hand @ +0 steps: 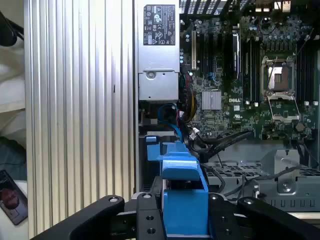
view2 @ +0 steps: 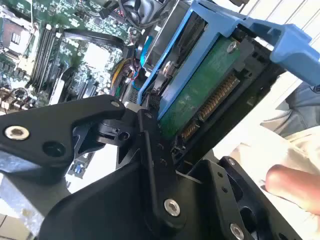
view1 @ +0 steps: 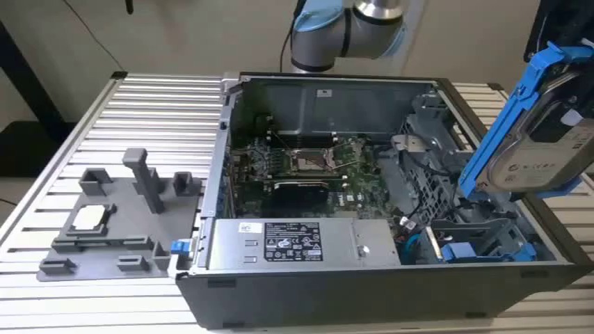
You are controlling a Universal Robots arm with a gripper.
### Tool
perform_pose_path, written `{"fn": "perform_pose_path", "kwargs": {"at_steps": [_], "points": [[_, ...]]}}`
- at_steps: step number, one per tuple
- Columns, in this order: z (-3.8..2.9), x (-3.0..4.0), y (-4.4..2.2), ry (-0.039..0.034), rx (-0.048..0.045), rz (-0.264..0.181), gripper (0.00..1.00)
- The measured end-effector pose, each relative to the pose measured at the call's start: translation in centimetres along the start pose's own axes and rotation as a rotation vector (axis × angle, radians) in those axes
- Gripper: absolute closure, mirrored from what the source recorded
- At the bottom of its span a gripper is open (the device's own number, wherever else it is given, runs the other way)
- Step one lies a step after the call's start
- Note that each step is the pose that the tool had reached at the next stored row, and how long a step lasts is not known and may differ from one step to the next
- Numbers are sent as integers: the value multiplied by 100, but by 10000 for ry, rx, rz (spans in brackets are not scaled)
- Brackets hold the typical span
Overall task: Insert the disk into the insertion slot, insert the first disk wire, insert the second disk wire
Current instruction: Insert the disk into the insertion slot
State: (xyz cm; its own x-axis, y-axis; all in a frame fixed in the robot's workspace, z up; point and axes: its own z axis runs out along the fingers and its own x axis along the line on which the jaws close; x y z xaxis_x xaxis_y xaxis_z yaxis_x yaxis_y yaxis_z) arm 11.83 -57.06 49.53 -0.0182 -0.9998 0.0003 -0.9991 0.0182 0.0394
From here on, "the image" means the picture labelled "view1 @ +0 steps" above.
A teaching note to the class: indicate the black open PC case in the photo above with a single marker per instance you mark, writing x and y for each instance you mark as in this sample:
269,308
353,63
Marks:
325,302

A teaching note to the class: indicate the green motherboard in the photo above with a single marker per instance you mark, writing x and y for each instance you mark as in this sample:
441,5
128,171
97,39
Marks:
363,208

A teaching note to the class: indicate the silver metal bracket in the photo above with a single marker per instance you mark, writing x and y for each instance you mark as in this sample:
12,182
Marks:
413,142

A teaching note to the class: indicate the small black hanging object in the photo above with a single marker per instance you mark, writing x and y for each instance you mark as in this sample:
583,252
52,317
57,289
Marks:
130,6

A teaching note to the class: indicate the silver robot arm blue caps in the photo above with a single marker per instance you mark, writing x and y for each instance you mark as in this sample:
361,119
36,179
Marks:
325,35

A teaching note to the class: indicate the grey parts rack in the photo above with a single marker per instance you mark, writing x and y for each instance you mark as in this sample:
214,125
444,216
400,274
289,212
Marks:
121,208

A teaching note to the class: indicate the silver power supply unit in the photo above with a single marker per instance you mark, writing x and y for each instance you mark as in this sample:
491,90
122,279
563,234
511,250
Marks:
233,243

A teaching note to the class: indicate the hard disk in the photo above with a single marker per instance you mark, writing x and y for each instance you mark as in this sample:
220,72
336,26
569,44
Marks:
457,252
535,156

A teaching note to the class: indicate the blue case latch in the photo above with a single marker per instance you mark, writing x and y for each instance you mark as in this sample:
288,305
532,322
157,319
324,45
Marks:
178,247

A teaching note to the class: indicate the silver CPU chip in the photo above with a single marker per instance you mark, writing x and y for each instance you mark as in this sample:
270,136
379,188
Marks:
90,217

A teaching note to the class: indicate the black furniture frame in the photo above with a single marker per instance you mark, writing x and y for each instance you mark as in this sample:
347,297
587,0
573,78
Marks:
29,149

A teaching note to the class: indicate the CPU socket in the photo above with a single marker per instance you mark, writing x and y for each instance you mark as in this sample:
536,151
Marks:
309,160

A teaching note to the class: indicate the black graphics card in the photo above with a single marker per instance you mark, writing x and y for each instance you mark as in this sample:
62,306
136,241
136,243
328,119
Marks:
297,198

